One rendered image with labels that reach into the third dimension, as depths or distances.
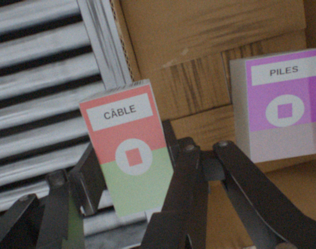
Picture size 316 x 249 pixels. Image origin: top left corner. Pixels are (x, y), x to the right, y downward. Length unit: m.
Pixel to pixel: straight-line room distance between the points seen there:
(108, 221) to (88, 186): 0.54
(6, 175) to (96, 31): 0.42
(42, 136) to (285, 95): 0.50
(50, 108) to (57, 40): 0.15
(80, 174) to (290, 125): 0.35
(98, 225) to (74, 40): 0.45
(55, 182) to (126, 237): 0.54
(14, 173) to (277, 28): 0.62
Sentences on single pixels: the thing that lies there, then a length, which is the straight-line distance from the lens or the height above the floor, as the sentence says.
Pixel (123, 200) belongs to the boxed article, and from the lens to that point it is 0.22.
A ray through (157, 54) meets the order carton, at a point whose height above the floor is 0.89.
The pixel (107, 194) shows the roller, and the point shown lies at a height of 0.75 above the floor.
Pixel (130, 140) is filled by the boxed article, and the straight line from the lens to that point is 0.20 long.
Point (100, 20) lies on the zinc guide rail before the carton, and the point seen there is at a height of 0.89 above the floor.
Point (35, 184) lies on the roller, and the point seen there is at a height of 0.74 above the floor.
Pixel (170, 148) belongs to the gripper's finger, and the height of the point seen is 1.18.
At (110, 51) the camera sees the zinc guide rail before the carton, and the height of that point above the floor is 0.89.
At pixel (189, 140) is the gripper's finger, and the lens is 0.18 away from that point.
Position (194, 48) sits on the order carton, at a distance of 0.44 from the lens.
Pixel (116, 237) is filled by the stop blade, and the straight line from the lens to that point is 0.71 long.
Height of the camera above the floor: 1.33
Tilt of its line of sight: 76 degrees down
